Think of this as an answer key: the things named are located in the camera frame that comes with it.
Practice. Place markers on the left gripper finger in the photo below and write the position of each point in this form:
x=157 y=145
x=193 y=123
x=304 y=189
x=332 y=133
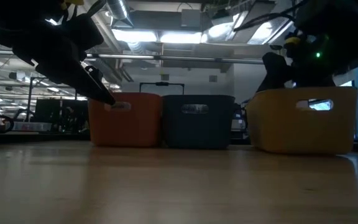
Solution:
x=76 y=81
x=95 y=74

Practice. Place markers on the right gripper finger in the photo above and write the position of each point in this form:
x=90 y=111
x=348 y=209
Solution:
x=275 y=73

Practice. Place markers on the yellow plastic bin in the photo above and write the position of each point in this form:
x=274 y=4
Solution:
x=300 y=133

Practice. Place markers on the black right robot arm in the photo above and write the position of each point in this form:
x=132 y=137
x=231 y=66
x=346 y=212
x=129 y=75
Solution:
x=346 y=21

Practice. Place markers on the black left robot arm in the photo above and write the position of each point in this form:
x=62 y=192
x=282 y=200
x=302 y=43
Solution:
x=11 y=12

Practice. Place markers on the white ceiling panel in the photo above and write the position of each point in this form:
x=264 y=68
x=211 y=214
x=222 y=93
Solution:
x=266 y=32

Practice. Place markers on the bright ceiling light panel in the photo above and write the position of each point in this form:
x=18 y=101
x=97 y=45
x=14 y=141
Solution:
x=135 y=35
x=182 y=38

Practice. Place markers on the clear plastic storage box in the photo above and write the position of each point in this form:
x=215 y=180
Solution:
x=33 y=126

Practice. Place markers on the orange plastic bin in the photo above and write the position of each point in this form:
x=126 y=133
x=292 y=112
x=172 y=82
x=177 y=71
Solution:
x=126 y=130

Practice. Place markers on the long ceiling pipe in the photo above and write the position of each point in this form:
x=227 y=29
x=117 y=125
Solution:
x=166 y=58

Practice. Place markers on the dark blue plastic bin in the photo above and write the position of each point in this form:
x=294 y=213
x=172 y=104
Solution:
x=197 y=133

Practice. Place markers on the silver spiral ventilation duct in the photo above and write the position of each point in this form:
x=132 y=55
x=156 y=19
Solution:
x=113 y=74

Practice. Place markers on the black dome camera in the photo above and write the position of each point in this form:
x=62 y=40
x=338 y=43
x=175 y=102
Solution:
x=276 y=47

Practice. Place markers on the black camera rig frame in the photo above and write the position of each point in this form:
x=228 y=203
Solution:
x=162 y=83
x=30 y=102

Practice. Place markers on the square wall vent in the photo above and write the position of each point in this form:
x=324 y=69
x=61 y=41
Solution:
x=213 y=78
x=165 y=77

